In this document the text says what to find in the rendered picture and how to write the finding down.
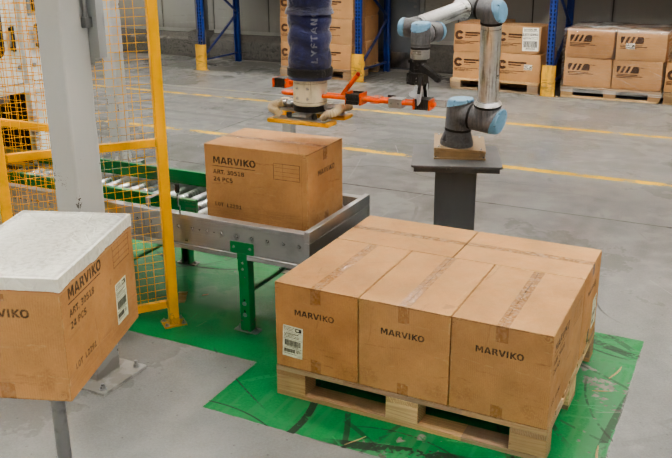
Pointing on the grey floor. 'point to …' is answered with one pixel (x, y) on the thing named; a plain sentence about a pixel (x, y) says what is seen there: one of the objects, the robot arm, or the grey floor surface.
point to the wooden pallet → (395, 405)
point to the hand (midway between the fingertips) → (423, 102)
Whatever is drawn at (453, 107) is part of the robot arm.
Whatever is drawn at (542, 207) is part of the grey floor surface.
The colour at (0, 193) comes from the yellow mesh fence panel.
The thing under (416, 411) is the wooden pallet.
